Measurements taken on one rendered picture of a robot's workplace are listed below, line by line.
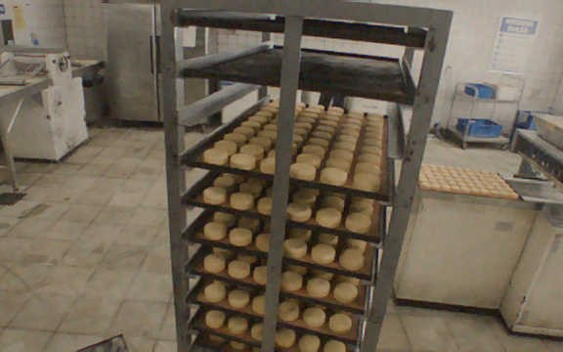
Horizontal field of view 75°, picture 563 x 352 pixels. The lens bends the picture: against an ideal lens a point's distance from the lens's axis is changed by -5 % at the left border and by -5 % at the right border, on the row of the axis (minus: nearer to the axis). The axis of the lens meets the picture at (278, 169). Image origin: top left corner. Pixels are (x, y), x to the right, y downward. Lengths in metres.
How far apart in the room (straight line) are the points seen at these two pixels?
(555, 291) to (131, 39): 5.20
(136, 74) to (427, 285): 4.50
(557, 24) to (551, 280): 5.51
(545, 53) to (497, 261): 5.33
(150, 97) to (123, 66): 0.53
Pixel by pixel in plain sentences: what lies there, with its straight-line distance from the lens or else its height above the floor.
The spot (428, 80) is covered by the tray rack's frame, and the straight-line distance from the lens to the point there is 0.65.
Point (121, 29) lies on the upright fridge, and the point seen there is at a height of 1.40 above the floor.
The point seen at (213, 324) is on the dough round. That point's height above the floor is 1.06.
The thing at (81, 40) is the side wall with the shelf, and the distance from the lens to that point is 6.93.
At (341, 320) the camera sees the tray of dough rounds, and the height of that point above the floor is 1.15.
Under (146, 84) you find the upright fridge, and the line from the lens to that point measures 5.67.
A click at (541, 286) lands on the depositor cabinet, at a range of 2.73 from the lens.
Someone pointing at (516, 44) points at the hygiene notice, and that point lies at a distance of 7.31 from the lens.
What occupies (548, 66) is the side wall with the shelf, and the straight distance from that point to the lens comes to 7.71.
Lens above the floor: 1.80
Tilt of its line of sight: 23 degrees down
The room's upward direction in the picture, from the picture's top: 4 degrees clockwise
